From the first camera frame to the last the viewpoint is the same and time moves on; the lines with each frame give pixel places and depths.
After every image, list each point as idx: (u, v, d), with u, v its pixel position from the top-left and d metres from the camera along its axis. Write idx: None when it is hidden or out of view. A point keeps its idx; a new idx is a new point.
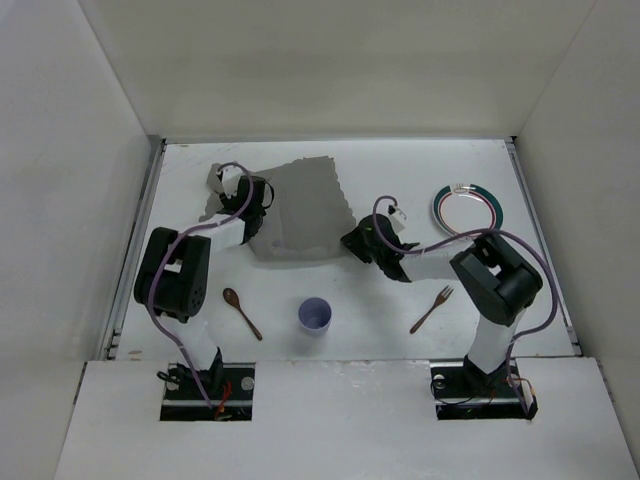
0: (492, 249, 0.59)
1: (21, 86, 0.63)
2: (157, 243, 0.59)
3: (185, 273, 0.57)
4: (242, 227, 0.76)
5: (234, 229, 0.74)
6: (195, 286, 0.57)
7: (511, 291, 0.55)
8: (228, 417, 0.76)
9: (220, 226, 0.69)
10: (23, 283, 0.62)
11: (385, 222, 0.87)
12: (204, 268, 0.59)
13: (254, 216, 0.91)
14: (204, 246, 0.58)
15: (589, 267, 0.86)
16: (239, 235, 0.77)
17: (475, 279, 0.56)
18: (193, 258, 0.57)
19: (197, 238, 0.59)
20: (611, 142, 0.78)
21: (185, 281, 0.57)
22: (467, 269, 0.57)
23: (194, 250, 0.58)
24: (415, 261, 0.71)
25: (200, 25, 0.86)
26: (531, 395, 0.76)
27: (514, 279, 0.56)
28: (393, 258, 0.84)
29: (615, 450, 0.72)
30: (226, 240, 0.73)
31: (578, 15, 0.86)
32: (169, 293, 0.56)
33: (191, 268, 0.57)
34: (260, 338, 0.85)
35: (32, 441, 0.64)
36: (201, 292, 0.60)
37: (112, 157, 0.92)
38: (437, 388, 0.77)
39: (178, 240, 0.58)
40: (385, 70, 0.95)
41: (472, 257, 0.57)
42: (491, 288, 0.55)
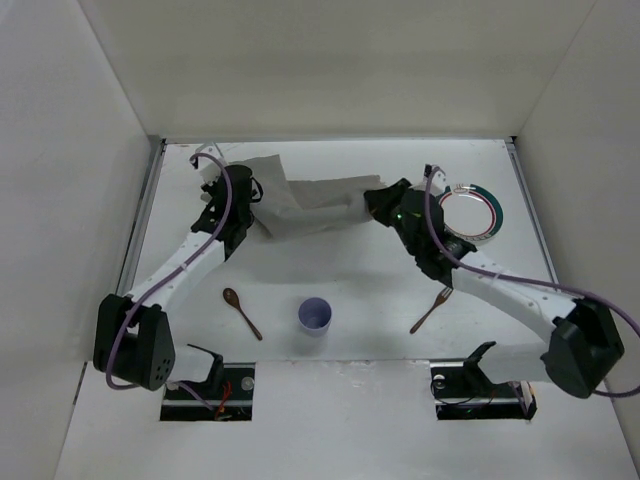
0: (589, 315, 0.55)
1: (21, 86, 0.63)
2: (110, 316, 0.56)
3: (141, 350, 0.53)
4: (220, 250, 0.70)
5: (209, 258, 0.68)
6: (155, 362, 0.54)
7: (599, 369, 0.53)
8: (228, 417, 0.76)
9: (186, 268, 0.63)
10: (24, 284, 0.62)
11: (436, 208, 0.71)
12: (165, 338, 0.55)
13: (241, 219, 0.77)
14: (157, 319, 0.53)
15: (589, 267, 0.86)
16: (219, 257, 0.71)
17: (575, 356, 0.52)
18: (146, 335, 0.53)
19: (151, 311, 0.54)
20: (610, 142, 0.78)
21: (142, 360, 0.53)
22: (572, 344, 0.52)
23: (148, 325, 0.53)
24: (479, 281, 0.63)
25: (199, 25, 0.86)
26: (531, 395, 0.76)
27: (603, 353, 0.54)
28: (438, 253, 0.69)
29: (615, 450, 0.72)
30: (201, 271, 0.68)
31: (578, 15, 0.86)
32: (129, 368, 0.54)
33: (147, 346, 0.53)
34: (260, 338, 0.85)
35: (33, 440, 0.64)
36: (167, 359, 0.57)
37: (112, 157, 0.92)
38: (437, 388, 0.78)
39: (130, 314, 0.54)
40: (385, 70, 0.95)
41: (576, 330, 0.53)
42: (588, 367, 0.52)
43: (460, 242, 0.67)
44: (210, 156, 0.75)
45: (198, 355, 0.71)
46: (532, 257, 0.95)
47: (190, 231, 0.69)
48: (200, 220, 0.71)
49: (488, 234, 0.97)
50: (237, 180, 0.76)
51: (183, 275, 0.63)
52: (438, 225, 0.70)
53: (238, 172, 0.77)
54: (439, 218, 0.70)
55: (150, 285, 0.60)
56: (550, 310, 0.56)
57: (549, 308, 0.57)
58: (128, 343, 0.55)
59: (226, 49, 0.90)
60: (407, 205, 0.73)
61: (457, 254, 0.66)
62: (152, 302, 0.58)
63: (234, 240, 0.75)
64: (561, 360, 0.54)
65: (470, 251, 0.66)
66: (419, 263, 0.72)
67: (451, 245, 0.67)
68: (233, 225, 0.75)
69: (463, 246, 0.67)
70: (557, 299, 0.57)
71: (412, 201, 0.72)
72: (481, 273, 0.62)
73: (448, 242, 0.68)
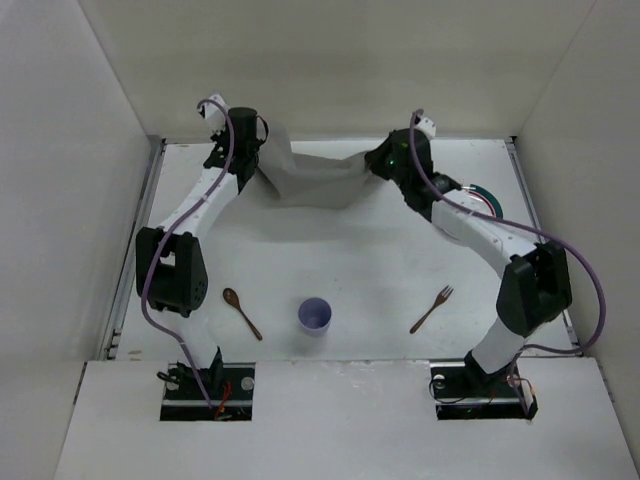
0: (546, 259, 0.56)
1: (21, 86, 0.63)
2: (145, 246, 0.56)
3: (180, 273, 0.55)
4: (234, 182, 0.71)
5: (225, 191, 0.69)
6: (194, 282, 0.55)
7: (544, 310, 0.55)
8: (228, 417, 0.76)
9: (208, 200, 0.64)
10: (24, 283, 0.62)
11: (424, 140, 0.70)
12: (200, 261, 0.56)
13: (249, 155, 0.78)
14: (193, 245, 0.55)
15: (588, 267, 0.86)
16: (233, 190, 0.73)
17: (522, 290, 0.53)
18: (185, 258, 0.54)
19: (185, 238, 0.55)
20: (610, 142, 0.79)
21: (182, 282, 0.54)
22: (521, 278, 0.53)
23: (185, 248, 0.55)
24: (455, 217, 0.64)
25: (200, 26, 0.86)
26: (531, 395, 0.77)
27: (549, 297, 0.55)
28: (422, 186, 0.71)
29: (615, 449, 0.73)
30: (220, 204, 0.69)
31: (577, 16, 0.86)
32: (168, 292, 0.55)
33: (186, 268, 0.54)
34: (260, 338, 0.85)
35: (33, 441, 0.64)
36: (203, 283, 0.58)
37: (112, 157, 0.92)
38: (437, 387, 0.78)
39: (165, 241, 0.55)
40: (385, 70, 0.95)
41: (529, 268, 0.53)
42: (532, 304, 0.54)
43: (448, 180, 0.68)
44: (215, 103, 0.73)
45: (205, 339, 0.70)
46: None
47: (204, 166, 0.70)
48: (210, 156, 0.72)
49: None
50: (245, 117, 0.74)
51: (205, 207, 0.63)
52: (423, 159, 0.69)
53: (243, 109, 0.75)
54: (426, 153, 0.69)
55: (177, 216, 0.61)
56: (510, 249, 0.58)
57: (510, 247, 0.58)
58: (164, 270, 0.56)
59: (226, 48, 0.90)
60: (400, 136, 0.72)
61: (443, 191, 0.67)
62: (183, 232, 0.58)
63: (245, 175, 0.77)
64: (508, 295, 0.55)
65: (454, 189, 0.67)
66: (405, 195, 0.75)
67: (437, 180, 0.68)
68: (243, 161, 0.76)
69: (449, 184, 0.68)
70: (520, 241, 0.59)
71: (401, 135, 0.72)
72: (458, 209, 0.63)
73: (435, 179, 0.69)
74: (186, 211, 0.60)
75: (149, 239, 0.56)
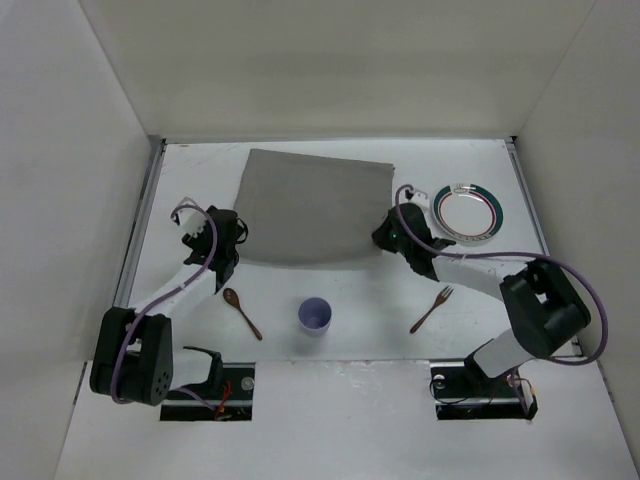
0: (544, 278, 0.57)
1: (21, 86, 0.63)
2: (112, 329, 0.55)
3: (144, 363, 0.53)
4: (213, 279, 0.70)
5: (204, 285, 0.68)
6: (158, 373, 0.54)
7: (558, 327, 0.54)
8: (228, 417, 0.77)
9: (185, 289, 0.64)
10: (23, 283, 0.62)
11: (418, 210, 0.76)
12: (167, 348, 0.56)
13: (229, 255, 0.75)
14: (164, 327, 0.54)
15: (589, 267, 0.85)
16: (210, 288, 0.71)
17: (523, 304, 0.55)
18: (152, 342, 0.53)
19: (156, 318, 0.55)
20: (610, 142, 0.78)
21: (145, 371, 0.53)
22: (518, 294, 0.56)
23: (155, 329, 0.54)
24: (451, 265, 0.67)
25: (200, 26, 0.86)
26: (531, 395, 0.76)
27: (563, 314, 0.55)
28: (422, 251, 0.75)
29: (615, 449, 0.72)
30: (194, 299, 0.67)
31: (578, 15, 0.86)
32: (130, 383, 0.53)
33: (152, 355, 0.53)
34: (260, 338, 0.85)
35: (33, 441, 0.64)
36: (167, 374, 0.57)
37: (112, 157, 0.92)
38: (437, 387, 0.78)
39: (135, 325, 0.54)
40: (385, 69, 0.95)
41: (524, 284, 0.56)
42: (540, 320, 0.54)
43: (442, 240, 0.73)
44: (192, 205, 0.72)
45: (194, 358, 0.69)
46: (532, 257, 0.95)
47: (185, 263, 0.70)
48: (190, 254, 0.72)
49: (488, 234, 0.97)
50: (225, 219, 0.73)
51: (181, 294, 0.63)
52: (421, 226, 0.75)
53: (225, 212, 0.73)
54: (419, 222, 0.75)
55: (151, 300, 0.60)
56: (503, 272, 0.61)
57: (503, 272, 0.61)
58: (128, 357, 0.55)
59: (226, 48, 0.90)
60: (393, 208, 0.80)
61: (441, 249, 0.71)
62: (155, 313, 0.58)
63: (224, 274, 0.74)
64: (518, 319, 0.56)
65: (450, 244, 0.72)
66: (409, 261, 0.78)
67: (435, 244, 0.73)
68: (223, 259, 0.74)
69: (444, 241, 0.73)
70: (512, 266, 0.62)
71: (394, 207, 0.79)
72: (450, 256, 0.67)
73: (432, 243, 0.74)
74: (159, 297, 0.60)
75: (119, 319, 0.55)
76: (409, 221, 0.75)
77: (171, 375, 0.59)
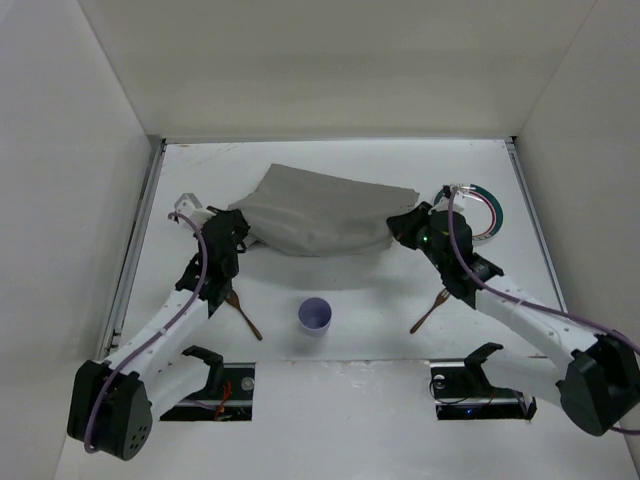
0: (612, 354, 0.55)
1: (21, 87, 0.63)
2: (86, 386, 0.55)
3: (115, 424, 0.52)
4: (203, 306, 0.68)
5: (192, 317, 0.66)
6: (131, 431, 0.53)
7: (618, 411, 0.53)
8: (228, 417, 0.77)
9: (165, 334, 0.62)
10: (23, 284, 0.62)
11: (465, 228, 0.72)
12: (142, 405, 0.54)
13: (227, 274, 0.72)
14: (136, 390, 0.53)
15: (589, 268, 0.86)
16: (202, 313, 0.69)
17: (590, 390, 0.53)
18: (122, 406, 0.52)
19: (128, 382, 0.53)
20: (610, 143, 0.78)
21: (117, 432, 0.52)
22: (587, 377, 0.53)
23: (126, 394, 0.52)
24: (502, 305, 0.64)
25: (199, 24, 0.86)
26: (531, 395, 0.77)
27: (623, 395, 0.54)
28: (461, 271, 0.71)
29: (615, 449, 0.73)
30: (185, 330, 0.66)
31: (577, 16, 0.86)
32: (103, 439, 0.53)
33: (123, 420, 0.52)
34: (260, 338, 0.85)
35: (32, 442, 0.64)
36: (144, 428, 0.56)
37: (112, 157, 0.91)
38: (437, 387, 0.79)
39: (108, 383, 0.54)
40: (385, 69, 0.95)
41: (593, 365, 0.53)
42: (603, 405, 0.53)
43: (488, 265, 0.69)
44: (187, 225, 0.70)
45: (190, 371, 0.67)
46: (532, 257, 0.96)
47: (175, 288, 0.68)
48: (184, 274, 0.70)
49: (488, 234, 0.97)
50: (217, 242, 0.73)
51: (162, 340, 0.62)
52: (465, 246, 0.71)
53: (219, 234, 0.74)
54: (467, 241, 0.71)
55: (129, 351, 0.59)
56: (570, 343, 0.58)
57: (568, 341, 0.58)
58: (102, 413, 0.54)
59: (226, 48, 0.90)
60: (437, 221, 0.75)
61: (483, 276, 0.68)
62: (130, 370, 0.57)
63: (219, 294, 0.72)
64: (578, 396, 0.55)
65: (497, 274, 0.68)
66: (443, 278, 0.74)
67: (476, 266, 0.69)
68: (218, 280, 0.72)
69: (489, 269, 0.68)
70: (579, 333, 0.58)
71: (441, 222, 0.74)
72: (505, 298, 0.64)
73: (474, 264, 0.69)
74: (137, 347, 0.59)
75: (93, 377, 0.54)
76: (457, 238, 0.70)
77: (153, 419, 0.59)
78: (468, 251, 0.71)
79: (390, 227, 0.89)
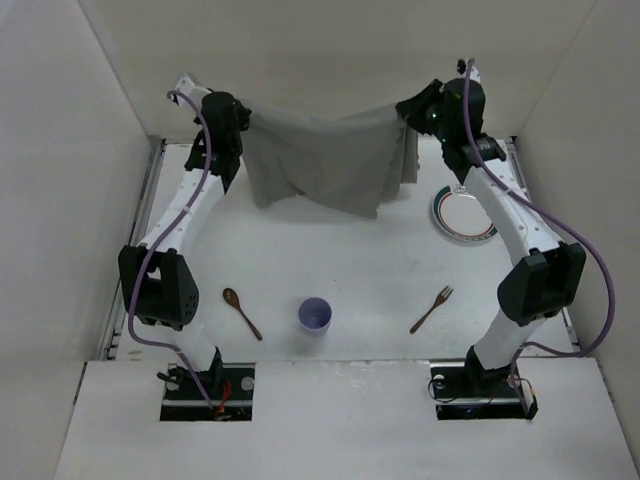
0: (566, 259, 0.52)
1: (21, 87, 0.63)
2: (126, 267, 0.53)
3: (168, 292, 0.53)
4: (217, 182, 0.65)
5: (208, 196, 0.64)
6: (184, 295, 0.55)
7: (544, 309, 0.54)
8: (229, 417, 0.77)
9: (189, 211, 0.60)
10: (24, 284, 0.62)
11: (478, 95, 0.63)
12: (187, 274, 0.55)
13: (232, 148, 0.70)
14: (179, 262, 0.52)
15: (589, 267, 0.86)
16: (218, 191, 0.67)
17: (527, 285, 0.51)
18: (171, 279, 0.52)
19: (168, 258, 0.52)
20: (610, 142, 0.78)
21: (172, 301, 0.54)
22: (532, 273, 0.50)
23: (171, 266, 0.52)
24: (489, 189, 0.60)
25: (199, 24, 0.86)
26: (531, 395, 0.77)
27: (555, 298, 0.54)
28: (463, 143, 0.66)
29: (615, 449, 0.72)
30: (204, 205, 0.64)
31: (577, 16, 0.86)
32: (160, 308, 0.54)
33: (174, 289, 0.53)
34: (260, 338, 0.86)
35: (32, 441, 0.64)
36: (194, 297, 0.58)
37: (112, 157, 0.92)
38: (437, 387, 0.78)
39: (146, 264, 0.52)
40: (384, 70, 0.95)
41: (543, 265, 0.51)
42: (531, 300, 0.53)
43: (493, 145, 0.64)
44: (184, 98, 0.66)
45: (204, 347, 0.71)
46: None
47: (185, 168, 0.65)
48: (190, 154, 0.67)
49: (488, 234, 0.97)
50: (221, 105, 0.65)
51: (187, 218, 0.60)
52: (475, 113, 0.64)
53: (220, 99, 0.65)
54: (479, 109, 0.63)
55: (159, 233, 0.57)
56: (534, 241, 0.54)
57: (532, 238, 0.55)
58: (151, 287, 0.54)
59: (225, 48, 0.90)
60: (450, 87, 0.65)
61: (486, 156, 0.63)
62: (166, 249, 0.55)
63: (230, 171, 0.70)
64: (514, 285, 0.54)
65: (498, 158, 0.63)
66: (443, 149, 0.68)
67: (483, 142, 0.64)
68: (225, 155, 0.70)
69: (493, 150, 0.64)
70: (546, 235, 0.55)
71: (453, 84, 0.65)
72: (495, 183, 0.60)
73: (480, 141, 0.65)
74: (165, 227, 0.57)
75: (132, 260, 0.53)
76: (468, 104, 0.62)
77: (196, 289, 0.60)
78: (477, 120, 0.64)
79: (399, 112, 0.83)
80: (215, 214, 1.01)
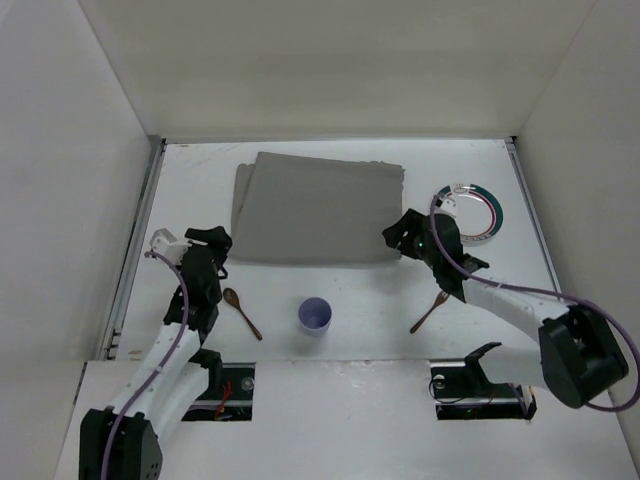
0: (587, 324, 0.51)
1: (21, 87, 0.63)
2: (90, 430, 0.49)
3: (129, 469, 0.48)
4: (194, 338, 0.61)
5: (184, 352, 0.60)
6: (144, 469, 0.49)
7: (597, 383, 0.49)
8: (229, 417, 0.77)
9: (162, 370, 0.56)
10: (23, 284, 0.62)
11: (450, 225, 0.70)
12: (151, 442, 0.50)
13: (212, 302, 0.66)
14: (144, 431, 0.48)
15: (589, 268, 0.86)
16: (195, 346, 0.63)
17: (561, 359, 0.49)
18: (134, 450, 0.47)
19: (135, 424, 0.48)
20: (610, 142, 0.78)
21: (130, 474, 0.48)
22: (557, 345, 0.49)
23: (135, 433, 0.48)
24: (486, 292, 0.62)
25: (199, 24, 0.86)
26: (530, 395, 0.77)
27: (601, 364, 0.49)
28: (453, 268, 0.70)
29: (615, 449, 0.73)
30: (181, 363, 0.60)
31: (577, 15, 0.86)
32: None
33: (135, 462, 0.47)
34: (260, 338, 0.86)
35: (32, 441, 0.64)
36: (154, 459, 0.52)
37: (111, 158, 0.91)
38: (437, 387, 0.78)
39: (114, 431, 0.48)
40: (384, 70, 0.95)
41: (565, 331, 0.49)
42: (577, 375, 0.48)
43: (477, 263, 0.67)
44: (159, 255, 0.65)
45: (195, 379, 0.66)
46: (531, 257, 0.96)
47: (164, 324, 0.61)
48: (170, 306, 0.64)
49: (488, 234, 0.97)
50: (197, 265, 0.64)
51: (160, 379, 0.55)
52: (451, 243, 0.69)
53: (199, 257, 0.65)
54: (453, 239, 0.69)
55: (130, 394, 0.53)
56: (543, 313, 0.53)
57: (542, 312, 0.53)
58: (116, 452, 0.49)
59: (225, 48, 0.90)
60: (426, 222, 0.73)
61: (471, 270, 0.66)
62: (135, 412, 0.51)
63: (208, 323, 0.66)
64: (553, 362, 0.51)
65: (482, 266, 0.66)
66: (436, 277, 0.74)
67: (467, 264, 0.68)
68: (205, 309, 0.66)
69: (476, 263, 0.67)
70: (552, 304, 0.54)
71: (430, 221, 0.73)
72: (486, 283, 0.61)
73: (466, 262, 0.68)
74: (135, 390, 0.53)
75: (98, 422, 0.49)
76: (443, 235, 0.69)
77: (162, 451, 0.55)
78: (456, 248, 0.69)
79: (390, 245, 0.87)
80: (215, 214, 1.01)
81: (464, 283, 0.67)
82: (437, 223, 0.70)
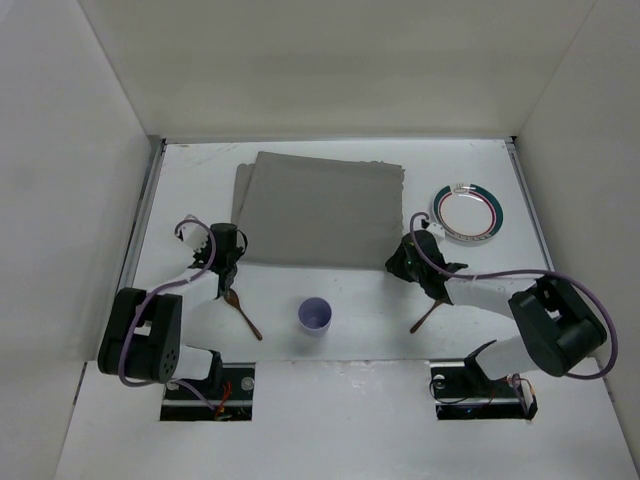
0: (554, 293, 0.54)
1: (20, 87, 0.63)
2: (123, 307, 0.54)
3: (154, 339, 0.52)
4: (214, 281, 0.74)
5: (204, 285, 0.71)
6: (167, 349, 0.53)
7: (575, 346, 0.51)
8: (228, 417, 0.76)
9: (189, 282, 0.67)
10: (22, 284, 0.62)
11: (429, 238, 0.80)
12: (177, 327, 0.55)
13: (229, 265, 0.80)
14: (175, 304, 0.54)
15: (589, 267, 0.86)
16: (212, 290, 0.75)
17: (533, 324, 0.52)
18: (163, 318, 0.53)
19: (168, 296, 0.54)
20: (610, 143, 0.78)
21: (156, 346, 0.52)
22: (527, 310, 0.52)
23: (167, 305, 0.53)
24: (465, 286, 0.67)
25: (198, 23, 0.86)
26: (531, 395, 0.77)
27: (579, 331, 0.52)
28: (436, 275, 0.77)
29: (614, 449, 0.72)
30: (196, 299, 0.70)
31: (577, 15, 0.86)
32: (137, 361, 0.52)
33: (162, 331, 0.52)
34: (260, 338, 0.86)
35: (32, 441, 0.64)
36: (174, 352, 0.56)
37: (111, 157, 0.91)
38: (436, 387, 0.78)
39: (146, 303, 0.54)
40: (384, 69, 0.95)
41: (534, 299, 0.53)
42: (553, 338, 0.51)
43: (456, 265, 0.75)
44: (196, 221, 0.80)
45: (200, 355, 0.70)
46: (531, 257, 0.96)
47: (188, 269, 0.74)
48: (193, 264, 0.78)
49: (488, 234, 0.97)
50: (225, 230, 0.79)
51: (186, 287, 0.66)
52: (433, 253, 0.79)
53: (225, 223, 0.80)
54: (432, 248, 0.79)
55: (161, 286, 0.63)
56: (514, 289, 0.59)
57: (513, 288, 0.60)
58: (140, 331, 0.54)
59: (225, 47, 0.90)
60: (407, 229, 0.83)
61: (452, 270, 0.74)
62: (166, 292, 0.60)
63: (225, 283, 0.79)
64: (529, 333, 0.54)
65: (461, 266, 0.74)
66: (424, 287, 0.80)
67: (449, 268, 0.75)
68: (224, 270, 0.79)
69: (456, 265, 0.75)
70: (521, 282, 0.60)
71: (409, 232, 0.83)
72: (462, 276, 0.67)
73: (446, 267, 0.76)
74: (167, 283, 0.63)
75: (130, 299, 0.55)
76: (423, 245, 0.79)
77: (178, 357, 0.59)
78: (436, 257, 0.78)
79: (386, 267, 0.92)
80: (215, 214, 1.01)
81: (446, 286, 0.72)
82: (418, 236, 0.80)
